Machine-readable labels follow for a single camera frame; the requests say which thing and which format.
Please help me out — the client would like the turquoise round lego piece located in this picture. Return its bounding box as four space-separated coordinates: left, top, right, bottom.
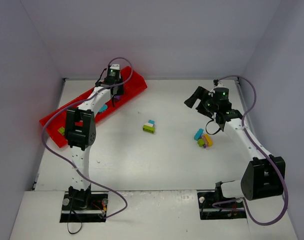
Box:
98 104 108 113

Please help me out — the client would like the small green lego brick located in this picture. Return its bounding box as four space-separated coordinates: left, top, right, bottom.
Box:
58 126 65 136

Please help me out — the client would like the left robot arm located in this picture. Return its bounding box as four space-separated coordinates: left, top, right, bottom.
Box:
65 64 124 199

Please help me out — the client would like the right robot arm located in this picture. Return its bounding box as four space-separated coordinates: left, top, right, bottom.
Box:
184 86 285 201

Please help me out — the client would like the turquoise lego in pile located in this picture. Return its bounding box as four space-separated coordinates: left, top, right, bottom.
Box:
194 128 204 141

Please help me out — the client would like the green lego in pile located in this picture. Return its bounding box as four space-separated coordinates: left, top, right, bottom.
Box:
197 138 205 147

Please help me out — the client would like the pink lego in pile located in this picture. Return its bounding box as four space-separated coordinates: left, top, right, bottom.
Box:
201 135 208 148

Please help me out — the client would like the yellow lego in pile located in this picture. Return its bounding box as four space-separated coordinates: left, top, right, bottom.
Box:
205 134 213 147

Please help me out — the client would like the long green lego brick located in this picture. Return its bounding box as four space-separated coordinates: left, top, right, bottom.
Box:
142 124 155 134

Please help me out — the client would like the white curved lego brick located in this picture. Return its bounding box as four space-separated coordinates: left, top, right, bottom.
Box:
144 122 154 127

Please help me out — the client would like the red compartment tray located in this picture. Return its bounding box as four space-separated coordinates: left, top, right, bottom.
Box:
39 71 147 148

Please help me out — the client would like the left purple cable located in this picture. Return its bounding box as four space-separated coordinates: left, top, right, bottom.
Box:
41 57 129 218

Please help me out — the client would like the purple cable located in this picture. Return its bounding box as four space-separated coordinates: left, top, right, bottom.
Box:
41 57 129 218
211 75 288 226

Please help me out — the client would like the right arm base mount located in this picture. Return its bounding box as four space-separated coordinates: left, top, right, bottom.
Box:
197 182 247 221

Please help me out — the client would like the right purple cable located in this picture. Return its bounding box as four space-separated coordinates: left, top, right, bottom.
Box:
211 75 288 226

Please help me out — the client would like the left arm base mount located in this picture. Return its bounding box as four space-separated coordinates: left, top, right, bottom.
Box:
60 192 109 223

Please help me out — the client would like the black cable loop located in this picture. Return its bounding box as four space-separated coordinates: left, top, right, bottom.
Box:
67 209 83 235

